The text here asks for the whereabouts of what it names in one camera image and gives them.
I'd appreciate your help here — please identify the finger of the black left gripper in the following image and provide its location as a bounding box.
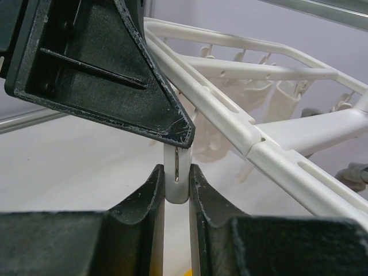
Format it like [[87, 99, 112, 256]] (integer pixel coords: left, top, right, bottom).
[[5, 1, 195, 148]]

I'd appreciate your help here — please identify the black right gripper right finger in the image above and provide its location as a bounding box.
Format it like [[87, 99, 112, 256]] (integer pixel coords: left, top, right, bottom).
[[189, 164, 367, 275]]

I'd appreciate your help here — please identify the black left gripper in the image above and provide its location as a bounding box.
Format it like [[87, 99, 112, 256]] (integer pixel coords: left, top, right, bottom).
[[1, 0, 28, 79]]

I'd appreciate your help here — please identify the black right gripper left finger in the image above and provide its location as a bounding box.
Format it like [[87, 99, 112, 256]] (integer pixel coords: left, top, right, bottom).
[[1, 164, 165, 275]]

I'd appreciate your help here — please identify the white clothes peg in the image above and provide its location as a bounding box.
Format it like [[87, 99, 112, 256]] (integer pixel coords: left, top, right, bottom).
[[163, 144, 192, 204]]

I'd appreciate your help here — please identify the white plastic clip hanger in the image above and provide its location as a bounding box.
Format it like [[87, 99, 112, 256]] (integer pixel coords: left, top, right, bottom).
[[144, 18, 367, 227]]

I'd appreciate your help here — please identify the grey sock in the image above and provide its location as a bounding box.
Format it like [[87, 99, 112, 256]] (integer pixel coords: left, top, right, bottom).
[[301, 108, 367, 193]]

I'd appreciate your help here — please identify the white fluffy sock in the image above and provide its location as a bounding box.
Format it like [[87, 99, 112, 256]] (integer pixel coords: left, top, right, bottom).
[[179, 79, 303, 163]]

